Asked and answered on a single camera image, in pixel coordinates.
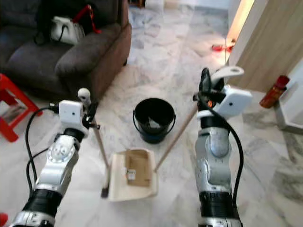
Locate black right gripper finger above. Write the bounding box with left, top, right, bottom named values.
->
left=198, top=68, right=213, bottom=96

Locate white long-handled dustpan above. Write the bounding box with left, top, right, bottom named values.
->
left=107, top=66, right=245, bottom=202

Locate small red floor object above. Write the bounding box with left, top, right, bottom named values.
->
left=211, top=43, right=235, bottom=53

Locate white crumpled paper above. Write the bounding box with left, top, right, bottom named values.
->
left=146, top=118, right=161, bottom=130

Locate black bucket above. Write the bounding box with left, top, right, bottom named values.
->
left=133, top=97, right=177, bottom=144

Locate brown cardboard piece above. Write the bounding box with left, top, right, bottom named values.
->
left=125, top=149, right=153, bottom=188

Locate red bottle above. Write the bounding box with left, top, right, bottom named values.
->
left=259, top=74, right=291, bottom=109

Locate dark grey sofa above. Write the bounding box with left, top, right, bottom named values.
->
left=0, top=0, right=133, bottom=101

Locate light wooden door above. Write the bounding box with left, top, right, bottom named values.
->
left=227, top=0, right=303, bottom=94

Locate red plastic stool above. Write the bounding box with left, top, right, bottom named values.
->
left=0, top=73, right=44, bottom=143

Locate white handheld appliance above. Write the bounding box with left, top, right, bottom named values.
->
left=51, top=16, right=86, bottom=46

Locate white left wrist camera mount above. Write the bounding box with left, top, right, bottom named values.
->
left=58, top=100, right=89, bottom=139

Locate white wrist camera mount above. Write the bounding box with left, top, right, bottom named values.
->
left=58, top=100, right=89, bottom=139
left=197, top=85, right=253, bottom=120

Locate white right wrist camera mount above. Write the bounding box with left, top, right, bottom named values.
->
left=197, top=85, right=253, bottom=120

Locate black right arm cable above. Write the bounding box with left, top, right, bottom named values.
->
left=201, top=94, right=246, bottom=210

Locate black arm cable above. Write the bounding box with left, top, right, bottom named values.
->
left=201, top=94, right=246, bottom=210
left=24, top=107, right=60, bottom=200

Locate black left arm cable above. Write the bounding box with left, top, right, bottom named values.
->
left=24, top=107, right=60, bottom=200

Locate red strap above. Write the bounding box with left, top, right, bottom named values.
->
left=73, top=4, right=103, bottom=35

